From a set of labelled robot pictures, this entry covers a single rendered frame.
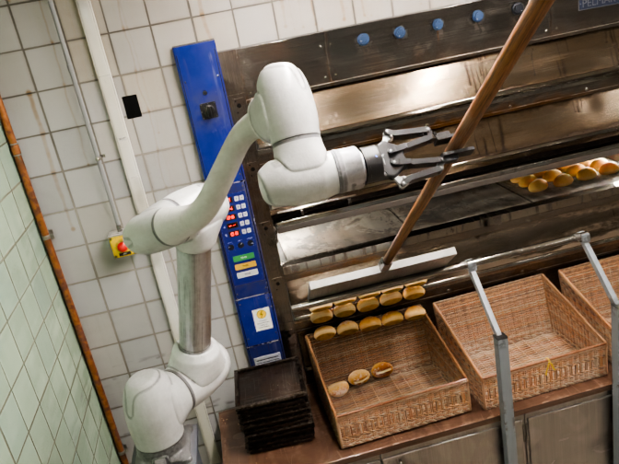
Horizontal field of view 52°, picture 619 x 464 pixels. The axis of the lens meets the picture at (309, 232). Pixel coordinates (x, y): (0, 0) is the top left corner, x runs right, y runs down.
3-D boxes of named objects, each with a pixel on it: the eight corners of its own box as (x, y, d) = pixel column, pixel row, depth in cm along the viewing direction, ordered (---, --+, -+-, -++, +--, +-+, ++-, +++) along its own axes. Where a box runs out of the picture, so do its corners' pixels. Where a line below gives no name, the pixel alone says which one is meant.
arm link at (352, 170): (338, 200, 133) (366, 194, 133) (342, 183, 124) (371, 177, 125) (327, 161, 135) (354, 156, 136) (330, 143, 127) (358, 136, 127)
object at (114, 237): (115, 254, 258) (108, 231, 254) (140, 248, 259) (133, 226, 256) (113, 261, 251) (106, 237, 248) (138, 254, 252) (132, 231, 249)
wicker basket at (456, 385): (313, 387, 291) (302, 333, 282) (428, 353, 299) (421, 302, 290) (340, 451, 246) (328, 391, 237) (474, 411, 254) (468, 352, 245)
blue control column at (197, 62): (247, 322, 488) (178, 35, 414) (267, 317, 490) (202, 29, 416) (284, 499, 308) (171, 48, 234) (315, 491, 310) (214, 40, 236)
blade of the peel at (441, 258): (457, 253, 231) (454, 246, 231) (310, 289, 224) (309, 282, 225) (434, 277, 265) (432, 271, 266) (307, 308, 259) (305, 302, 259)
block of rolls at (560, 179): (477, 167, 357) (476, 156, 355) (556, 148, 362) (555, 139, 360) (532, 194, 300) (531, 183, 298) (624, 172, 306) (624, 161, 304)
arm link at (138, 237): (141, 210, 155) (180, 191, 165) (102, 226, 167) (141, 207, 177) (164, 259, 157) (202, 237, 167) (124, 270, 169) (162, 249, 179)
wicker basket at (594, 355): (436, 353, 298) (429, 301, 289) (545, 322, 306) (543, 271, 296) (484, 412, 253) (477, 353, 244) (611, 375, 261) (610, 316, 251)
